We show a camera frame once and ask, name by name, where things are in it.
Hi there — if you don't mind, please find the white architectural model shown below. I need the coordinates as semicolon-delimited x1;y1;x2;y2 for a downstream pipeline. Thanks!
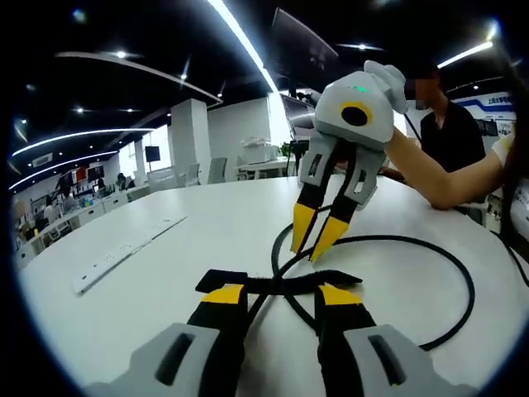
241;137;277;164

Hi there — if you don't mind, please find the large dark hanging screen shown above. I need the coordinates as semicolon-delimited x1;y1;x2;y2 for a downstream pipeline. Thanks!
270;7;341;80

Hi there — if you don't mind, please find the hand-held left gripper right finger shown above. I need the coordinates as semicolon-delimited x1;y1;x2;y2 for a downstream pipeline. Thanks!
314;282;470;397

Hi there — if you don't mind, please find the black Velcro strap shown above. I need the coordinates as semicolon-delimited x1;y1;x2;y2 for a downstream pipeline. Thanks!
194;267;364;297

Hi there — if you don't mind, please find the grey chair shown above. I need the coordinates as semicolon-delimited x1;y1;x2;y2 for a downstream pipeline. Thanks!
456;193;492;227

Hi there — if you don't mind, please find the long linear ceiling light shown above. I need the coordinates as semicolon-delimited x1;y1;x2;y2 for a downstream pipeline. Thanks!
207;0;281;93

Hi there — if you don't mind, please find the short linear ceiling light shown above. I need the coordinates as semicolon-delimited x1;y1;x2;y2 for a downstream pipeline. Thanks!
436;40;495;70

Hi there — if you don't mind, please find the white desk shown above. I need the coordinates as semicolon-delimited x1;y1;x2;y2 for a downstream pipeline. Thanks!
14;173;529;397

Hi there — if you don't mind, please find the white printed strap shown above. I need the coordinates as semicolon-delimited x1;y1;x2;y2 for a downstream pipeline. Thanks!
508;185;529;243

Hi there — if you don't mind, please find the thin black cable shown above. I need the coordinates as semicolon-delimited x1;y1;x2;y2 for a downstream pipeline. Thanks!
490;165;529;289

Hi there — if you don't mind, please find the black tripod camera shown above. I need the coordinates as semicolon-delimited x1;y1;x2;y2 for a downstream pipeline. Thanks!
288;138;312;177

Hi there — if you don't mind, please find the desk monitor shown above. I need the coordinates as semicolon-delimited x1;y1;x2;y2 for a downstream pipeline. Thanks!
282;93;320;140

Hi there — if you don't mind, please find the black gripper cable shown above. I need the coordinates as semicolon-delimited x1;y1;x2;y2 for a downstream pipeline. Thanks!
406;110;423;142

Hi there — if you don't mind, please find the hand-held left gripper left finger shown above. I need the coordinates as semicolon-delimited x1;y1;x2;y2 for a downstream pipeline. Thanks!
84;283;249;397

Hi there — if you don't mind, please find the blue white wall poster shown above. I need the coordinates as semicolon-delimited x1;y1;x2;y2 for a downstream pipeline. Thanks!
461;91;518;140

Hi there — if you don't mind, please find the black charging cable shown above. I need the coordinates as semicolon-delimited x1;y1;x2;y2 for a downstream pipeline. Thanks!
245;202;476;352

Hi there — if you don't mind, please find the white power strip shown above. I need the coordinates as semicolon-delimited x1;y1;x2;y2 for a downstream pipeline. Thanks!
71;214;189;296

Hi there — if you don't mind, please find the white square pillar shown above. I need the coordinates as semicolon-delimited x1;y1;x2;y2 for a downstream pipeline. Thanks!
169;98;211;188

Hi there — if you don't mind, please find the white office chair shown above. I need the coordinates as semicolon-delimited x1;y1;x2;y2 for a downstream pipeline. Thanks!
145;170;179;193
207;156;229;185
183;162;202;188

